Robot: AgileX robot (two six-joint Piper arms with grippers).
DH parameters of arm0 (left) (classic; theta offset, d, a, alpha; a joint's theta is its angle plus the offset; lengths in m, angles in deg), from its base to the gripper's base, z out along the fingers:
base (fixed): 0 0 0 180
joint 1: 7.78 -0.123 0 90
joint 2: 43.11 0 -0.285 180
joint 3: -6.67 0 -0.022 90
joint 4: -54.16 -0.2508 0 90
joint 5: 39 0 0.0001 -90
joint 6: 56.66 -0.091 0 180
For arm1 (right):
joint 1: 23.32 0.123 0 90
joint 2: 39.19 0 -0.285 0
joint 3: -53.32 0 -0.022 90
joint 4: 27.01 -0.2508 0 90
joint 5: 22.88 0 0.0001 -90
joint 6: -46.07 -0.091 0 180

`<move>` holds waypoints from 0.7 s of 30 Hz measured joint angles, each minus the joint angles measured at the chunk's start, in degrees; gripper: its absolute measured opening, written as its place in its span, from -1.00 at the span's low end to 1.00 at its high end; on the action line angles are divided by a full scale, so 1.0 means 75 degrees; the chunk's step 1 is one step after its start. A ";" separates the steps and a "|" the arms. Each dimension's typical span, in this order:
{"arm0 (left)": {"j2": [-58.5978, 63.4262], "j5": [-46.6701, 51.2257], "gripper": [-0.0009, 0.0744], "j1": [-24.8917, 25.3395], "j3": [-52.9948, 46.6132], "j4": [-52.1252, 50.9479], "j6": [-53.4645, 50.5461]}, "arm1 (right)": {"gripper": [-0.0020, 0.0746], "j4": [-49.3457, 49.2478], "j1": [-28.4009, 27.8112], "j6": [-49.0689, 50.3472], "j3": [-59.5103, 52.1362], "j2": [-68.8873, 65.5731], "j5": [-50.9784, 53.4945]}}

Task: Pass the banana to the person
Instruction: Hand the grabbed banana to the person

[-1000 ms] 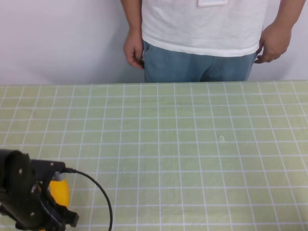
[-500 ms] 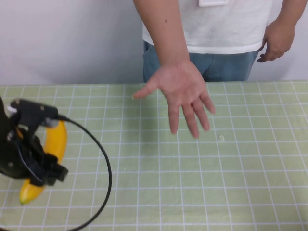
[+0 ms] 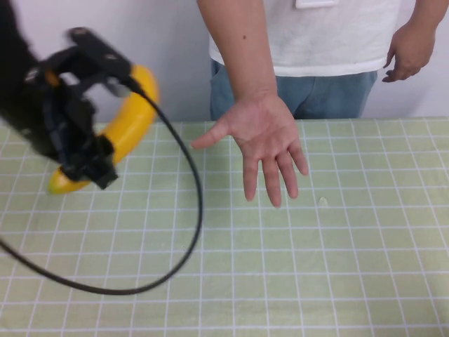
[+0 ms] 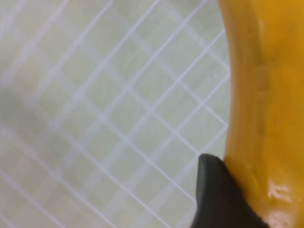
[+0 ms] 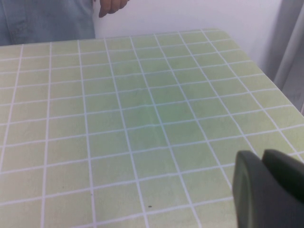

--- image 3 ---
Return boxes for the blue jeans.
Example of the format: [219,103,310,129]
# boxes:
[209,58,379,121]

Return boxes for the yellow plastic banana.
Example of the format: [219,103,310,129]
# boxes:
[48,65,161,196]

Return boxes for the person's left forearm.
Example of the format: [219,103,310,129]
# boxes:
[402,0,449,36]

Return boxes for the person's right hand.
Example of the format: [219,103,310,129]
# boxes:
[191,91,310,209]

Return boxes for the black cable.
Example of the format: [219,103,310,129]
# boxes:
[0,75,205,296]

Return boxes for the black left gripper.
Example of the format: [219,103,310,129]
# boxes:
[21,45,119,191]

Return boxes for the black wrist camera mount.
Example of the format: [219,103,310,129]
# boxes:
[64,27,145,98]

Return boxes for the person's right forearm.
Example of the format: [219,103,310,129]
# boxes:
[196,0,279,103]

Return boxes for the person's left hand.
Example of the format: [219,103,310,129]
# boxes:
[381,25,438,84]

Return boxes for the white badge card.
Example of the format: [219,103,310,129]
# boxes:
[295,0,335,9]

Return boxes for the white t-shirt torso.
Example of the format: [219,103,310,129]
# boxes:
[209,0,419,78]

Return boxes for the green checked tablecloth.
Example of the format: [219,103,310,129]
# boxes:
[0,117,449,337]

